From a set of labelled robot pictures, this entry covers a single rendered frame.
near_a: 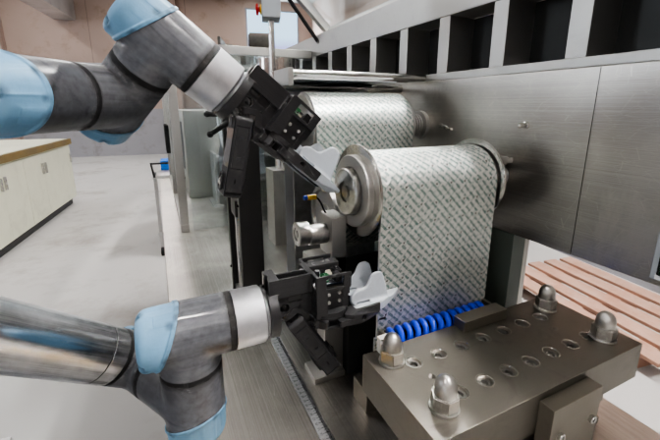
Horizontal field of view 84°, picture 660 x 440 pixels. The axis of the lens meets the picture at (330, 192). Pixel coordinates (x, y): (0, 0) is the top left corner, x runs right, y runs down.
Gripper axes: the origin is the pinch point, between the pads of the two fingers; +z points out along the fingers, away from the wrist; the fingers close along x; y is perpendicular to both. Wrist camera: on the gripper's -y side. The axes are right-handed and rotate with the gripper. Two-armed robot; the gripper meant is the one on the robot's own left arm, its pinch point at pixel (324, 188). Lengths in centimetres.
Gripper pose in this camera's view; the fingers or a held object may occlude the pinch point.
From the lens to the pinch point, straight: 58.2
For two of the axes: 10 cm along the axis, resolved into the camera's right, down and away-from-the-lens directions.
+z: 6.9, 5.5, 4.7
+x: -4.3, -2.1, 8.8
